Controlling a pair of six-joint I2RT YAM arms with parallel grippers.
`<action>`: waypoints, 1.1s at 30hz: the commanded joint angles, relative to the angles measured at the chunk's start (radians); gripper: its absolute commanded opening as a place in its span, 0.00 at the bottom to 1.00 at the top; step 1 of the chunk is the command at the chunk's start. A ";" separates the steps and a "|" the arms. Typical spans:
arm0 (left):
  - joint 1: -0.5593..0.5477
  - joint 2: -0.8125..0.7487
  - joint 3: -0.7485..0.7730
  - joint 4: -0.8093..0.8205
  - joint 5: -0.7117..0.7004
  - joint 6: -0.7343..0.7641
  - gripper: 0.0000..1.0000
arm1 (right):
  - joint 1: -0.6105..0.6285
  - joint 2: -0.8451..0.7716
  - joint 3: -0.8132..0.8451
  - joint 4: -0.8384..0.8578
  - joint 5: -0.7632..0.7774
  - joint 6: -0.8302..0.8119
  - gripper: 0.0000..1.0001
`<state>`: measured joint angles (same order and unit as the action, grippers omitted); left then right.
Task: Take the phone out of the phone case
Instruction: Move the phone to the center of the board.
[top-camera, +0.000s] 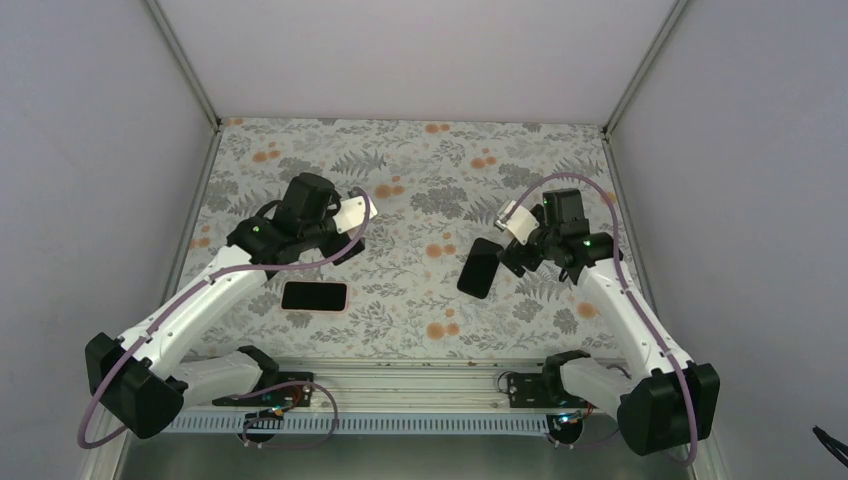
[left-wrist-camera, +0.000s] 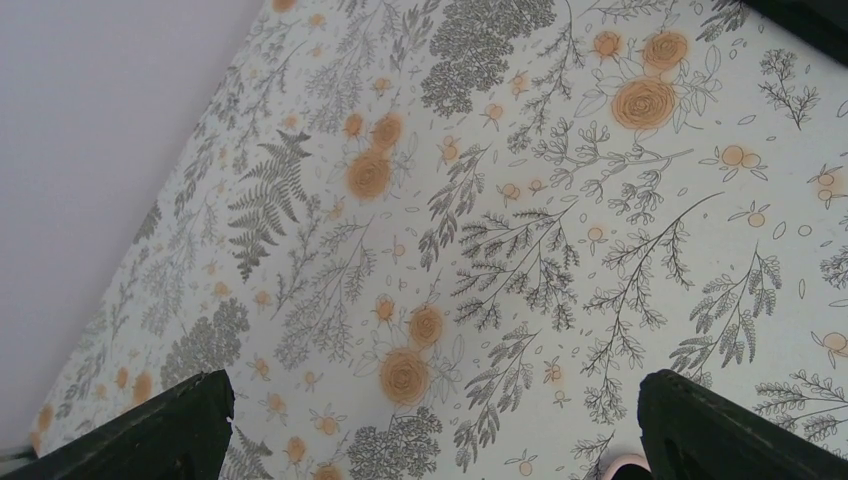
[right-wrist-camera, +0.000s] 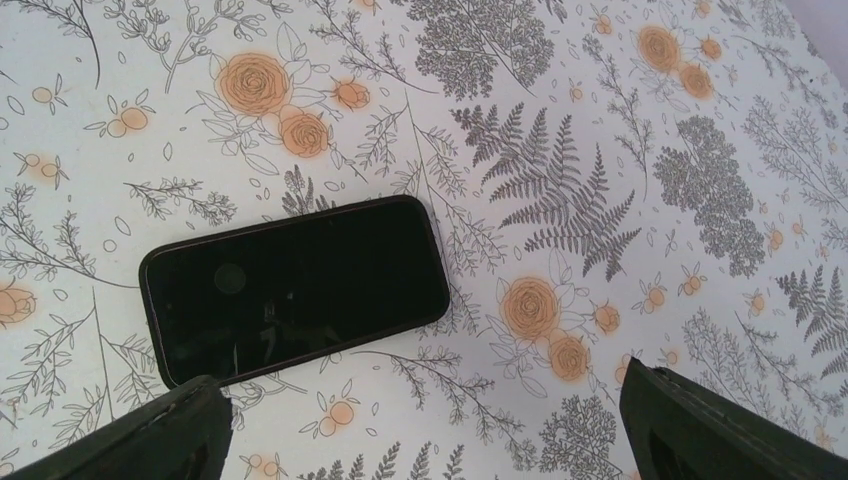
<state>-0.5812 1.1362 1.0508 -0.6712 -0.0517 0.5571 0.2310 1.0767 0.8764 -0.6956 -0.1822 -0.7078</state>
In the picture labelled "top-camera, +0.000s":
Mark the phone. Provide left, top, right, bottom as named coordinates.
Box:
left=281, top=281, right=349, bottom=313
left=457, top=238, right=503, bottom=299

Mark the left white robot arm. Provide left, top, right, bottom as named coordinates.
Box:
left=77, top=172, right=379, bottom=449

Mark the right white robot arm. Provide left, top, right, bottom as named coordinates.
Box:
left=495, top=189, right=720, bottom=456

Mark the phone in pink case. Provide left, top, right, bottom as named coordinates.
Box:
left=281, top=281, right=349, bottom=313

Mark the floral patterned table mat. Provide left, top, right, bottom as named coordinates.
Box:
left=182, top=117, right=620, bottom=360

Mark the black object at edge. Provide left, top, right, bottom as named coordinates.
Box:
left=812, top=426, right=848, bottom=467

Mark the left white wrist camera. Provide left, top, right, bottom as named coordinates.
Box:
left=332, top=196, right=379, bottom=233

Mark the aluminium mounting rail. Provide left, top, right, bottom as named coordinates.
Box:
left=277, top=358, right=542, bottom=414

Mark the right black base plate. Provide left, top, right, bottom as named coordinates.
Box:
left=496, top=371, right=589, bottom=409

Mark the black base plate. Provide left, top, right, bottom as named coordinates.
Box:
left=212, top=371, right=314, bottom=409
left=496, top=371, right=589, bottom=409

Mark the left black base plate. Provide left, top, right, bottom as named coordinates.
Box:
left=212, top=371, right=314, bottom=409

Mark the left aluminium frame post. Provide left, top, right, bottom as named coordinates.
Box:
left=143, top=0, right=221, bottom=131

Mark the aluminium frame post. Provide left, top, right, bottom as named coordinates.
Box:
left=143, top=0, right=221, bottom=131
left=602, top=0, right=689, bottom=141

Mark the slotted grey cable duct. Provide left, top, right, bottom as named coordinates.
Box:
left=164, top=411, right=566, bottom=436

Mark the right aluminium frame post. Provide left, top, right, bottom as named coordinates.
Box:
left=602, top=0, right=689, bottom=141

